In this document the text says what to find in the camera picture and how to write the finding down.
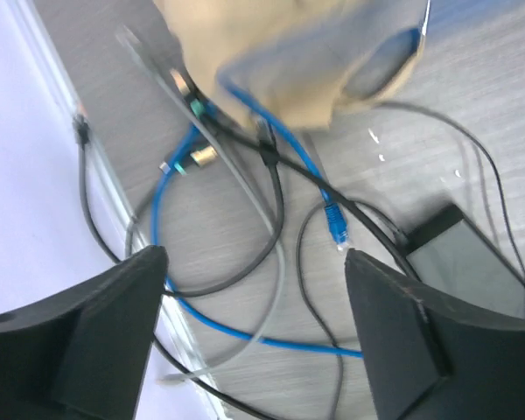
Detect grey ethernet cable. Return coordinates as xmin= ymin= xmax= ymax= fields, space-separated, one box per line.
xmin=115 ymin=25 xmax=288 ymax=386

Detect black power adapter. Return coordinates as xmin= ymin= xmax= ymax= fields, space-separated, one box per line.
xmin=404 ymin=203 xmax=525 ymax=319

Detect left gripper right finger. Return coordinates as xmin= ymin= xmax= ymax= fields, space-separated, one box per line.
xmin=345 ymin=249 xmax=525 ymax=419

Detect beige cap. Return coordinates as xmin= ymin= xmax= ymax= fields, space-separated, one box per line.
xmin=157 ymin=1 xmax=431 ymax=130

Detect black braided ethernet cable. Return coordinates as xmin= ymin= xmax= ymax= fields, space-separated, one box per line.
xmin=168 ymin=67 xmax=421 ymax=281

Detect black adapter cable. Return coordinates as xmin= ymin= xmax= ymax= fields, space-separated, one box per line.
xmin=296 ymin=101 xmax=525 ymax=420

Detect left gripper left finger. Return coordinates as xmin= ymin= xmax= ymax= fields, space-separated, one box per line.
xmin=0 ymin=246 xmax=168 ymax=419

